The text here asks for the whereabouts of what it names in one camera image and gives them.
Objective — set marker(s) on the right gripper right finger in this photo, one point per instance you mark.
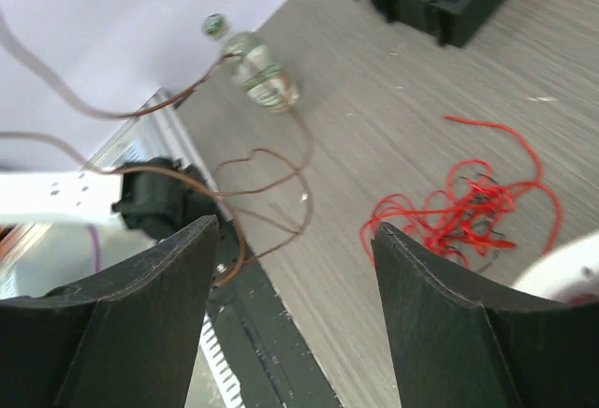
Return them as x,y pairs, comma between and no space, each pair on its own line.
458,339

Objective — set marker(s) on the clear glass bottle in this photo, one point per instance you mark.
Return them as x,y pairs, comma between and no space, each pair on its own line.
252,65

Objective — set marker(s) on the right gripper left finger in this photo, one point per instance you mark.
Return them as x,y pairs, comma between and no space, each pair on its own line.
124,337

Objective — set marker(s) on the white fruit basket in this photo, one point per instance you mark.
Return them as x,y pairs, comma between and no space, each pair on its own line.
569,274

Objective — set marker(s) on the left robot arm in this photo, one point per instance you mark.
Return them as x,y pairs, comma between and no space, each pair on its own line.
144,196

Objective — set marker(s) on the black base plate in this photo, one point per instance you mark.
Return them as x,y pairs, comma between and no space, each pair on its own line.
264,347

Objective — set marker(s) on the white slotted cable duct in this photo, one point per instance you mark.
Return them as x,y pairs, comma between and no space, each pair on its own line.
227,382

